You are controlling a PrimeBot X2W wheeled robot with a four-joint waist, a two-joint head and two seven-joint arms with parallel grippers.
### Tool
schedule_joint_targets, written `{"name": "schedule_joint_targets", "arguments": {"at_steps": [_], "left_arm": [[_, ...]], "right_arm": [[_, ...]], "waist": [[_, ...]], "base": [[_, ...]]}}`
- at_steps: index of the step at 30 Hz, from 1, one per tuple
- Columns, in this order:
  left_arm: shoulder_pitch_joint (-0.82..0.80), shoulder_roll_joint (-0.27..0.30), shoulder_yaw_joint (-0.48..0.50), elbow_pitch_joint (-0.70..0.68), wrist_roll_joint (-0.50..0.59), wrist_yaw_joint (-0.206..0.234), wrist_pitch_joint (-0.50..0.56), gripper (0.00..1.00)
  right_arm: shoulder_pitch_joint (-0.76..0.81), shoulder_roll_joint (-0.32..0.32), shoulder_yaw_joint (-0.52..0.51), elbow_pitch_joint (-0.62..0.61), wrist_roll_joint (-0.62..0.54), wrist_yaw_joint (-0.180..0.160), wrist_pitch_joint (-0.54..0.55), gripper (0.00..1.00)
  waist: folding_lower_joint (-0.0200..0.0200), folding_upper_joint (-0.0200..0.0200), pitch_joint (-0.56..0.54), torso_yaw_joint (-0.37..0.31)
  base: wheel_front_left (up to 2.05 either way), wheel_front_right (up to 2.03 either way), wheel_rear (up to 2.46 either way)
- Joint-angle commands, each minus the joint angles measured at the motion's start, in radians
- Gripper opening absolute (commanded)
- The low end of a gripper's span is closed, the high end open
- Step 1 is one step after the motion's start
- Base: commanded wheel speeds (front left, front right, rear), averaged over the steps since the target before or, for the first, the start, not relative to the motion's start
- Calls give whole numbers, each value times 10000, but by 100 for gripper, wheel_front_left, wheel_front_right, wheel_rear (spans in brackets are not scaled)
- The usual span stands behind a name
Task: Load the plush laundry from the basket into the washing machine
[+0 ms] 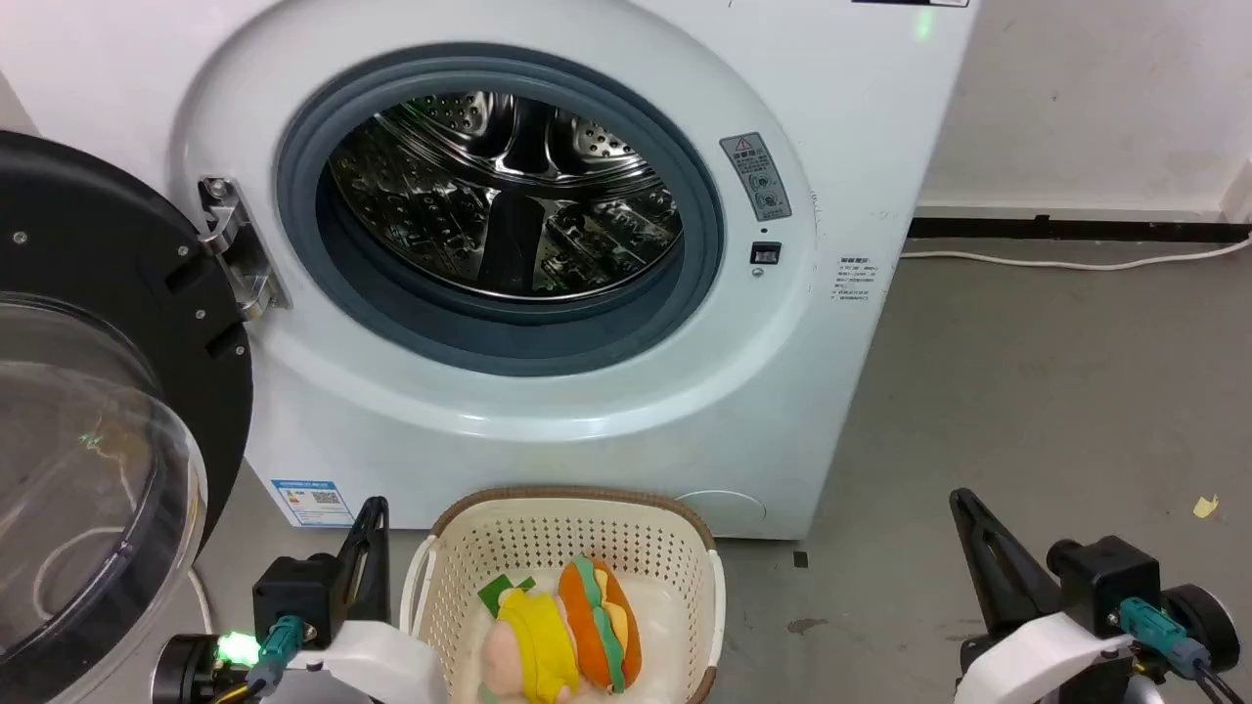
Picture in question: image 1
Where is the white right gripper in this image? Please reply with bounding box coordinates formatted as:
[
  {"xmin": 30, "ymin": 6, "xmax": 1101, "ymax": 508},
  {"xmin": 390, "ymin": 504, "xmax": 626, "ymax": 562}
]
[{"xmin": 950, "ymin": 488, "xmax": 1139, "ymax": 704}]

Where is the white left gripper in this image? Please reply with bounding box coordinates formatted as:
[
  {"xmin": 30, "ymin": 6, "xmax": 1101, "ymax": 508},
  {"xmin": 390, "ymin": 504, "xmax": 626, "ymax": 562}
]
[{"xmin": 262, "ymin": 496, "xmax": 449, "ymax": 704}]

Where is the white front-load washing machine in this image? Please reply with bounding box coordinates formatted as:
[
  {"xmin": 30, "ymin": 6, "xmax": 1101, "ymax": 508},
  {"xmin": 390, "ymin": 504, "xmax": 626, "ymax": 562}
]
[{"xmin": 0, "ymin": 0, "xmax": 981, "ymax": 542}]

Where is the blue energy label sticker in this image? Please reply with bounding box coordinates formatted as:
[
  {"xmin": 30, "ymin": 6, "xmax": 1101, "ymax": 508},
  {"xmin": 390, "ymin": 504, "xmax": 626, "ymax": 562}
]
[{"xmin": 271, "ymin": 479, "xmax": 356, "ymax": 529}]

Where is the yellow and pink plush doll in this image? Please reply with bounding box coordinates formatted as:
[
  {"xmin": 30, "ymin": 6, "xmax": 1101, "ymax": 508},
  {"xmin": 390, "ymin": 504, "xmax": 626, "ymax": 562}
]
[{"xmin": 476, "ymin": 575, "xmax": 582, "ymax": 704}]

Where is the cream plastic laundry basket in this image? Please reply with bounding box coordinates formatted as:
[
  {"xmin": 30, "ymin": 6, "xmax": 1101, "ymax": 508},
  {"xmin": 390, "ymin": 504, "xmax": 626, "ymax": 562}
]
[{"xmin": 400, "ymin": 486, "xmax": 727, "ymax": 704}]

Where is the hot dog plush toy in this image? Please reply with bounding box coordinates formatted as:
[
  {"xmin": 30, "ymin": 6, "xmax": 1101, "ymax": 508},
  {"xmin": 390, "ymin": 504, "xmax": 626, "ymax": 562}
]
[{"xmin": 558, "ymin": 554, "xmax": 644, "ymax": 694}]

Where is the round filter cover panel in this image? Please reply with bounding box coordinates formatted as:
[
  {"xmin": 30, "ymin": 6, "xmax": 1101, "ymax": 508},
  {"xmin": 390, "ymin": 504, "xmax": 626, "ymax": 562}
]
[{"xmin": 675, "ymin": 490, "xmax": 768, "ymax": 538}]

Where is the grey rubber door gasket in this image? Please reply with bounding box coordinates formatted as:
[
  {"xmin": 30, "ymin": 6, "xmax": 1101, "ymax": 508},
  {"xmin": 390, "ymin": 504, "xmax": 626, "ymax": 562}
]
[{"xmin": 275, "ymin": 43, "xmax": 726, "ymax": 378}]

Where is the white text label sticker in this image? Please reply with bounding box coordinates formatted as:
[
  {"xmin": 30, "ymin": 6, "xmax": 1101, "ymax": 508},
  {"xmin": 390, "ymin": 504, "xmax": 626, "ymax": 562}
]
[{"xmin": 832, "ymin": 256, "xmax": 879, "ymax": 304}]

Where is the metal door hinge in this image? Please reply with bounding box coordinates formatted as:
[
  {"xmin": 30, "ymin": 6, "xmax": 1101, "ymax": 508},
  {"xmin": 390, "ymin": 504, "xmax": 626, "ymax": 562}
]
[{"xmin": 198, "ymin": 176, "xmax": 291, "ymax": 323}]

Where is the black baseboard strip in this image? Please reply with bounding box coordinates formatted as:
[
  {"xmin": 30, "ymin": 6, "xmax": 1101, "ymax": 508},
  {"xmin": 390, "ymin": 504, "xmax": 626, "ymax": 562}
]
[{"xmin": 908, "ymin": 215, "xmax": 1252, "ymax": 244}]

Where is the black round washer door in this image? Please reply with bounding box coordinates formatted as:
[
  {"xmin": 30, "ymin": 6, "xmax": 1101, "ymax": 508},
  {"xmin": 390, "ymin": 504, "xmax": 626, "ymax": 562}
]
[{"xmin": 0, "ymin": 130, "xmax": 254, "ymax": 704}]

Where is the stainless steel washer drum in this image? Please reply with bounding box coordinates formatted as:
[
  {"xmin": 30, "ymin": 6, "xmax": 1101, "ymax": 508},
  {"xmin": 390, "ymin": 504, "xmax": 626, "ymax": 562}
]
[{"xmin": 327, "ymin": 90, "xmax": 684, "ymax": 301}]

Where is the grey warning sticker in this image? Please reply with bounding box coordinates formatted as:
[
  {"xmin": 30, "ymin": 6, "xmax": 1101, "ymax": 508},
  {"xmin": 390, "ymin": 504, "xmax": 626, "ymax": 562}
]
[{"xmin": 720, "ymin": 132, "xmax": 793, "ymax": 223}]

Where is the teal plug left gripper cable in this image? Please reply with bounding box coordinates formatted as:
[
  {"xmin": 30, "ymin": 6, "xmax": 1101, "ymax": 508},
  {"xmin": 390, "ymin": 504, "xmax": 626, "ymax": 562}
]
[{"xmin": 210, "ymin": 614, "xmax": 306, "ymax": 704}]

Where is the teal plug gripper cable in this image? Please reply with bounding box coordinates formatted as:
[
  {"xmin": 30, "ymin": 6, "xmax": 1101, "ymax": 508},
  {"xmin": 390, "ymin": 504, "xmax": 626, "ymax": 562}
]
[
  {"xmin": 1118, "ymin": 597, "xmax": 1252, "ymax": 704},
  {"xmin": 210, "ymin": 614, "xmax": 306, "ymax": 704}
]

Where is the teal plug right gripper cable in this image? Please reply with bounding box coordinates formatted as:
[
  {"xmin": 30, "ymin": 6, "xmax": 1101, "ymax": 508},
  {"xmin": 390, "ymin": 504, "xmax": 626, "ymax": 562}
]
[{"xmin": 1118, "ymin": 597, "xmax": 1252, "ymax": 704}]

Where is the thin white floor cord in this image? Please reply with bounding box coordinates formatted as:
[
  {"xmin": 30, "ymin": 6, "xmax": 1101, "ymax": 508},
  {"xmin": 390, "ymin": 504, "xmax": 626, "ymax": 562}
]
[{"xmin": 186, "ymin": 565, "xmax": 214, "ymax": 637}]

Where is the white power cable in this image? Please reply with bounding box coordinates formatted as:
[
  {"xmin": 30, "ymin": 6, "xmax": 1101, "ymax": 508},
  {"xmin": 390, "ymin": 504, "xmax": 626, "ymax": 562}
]
[{"xmin": 900, "ymin": 235, "xmax": 1252, "ymax": 273}]

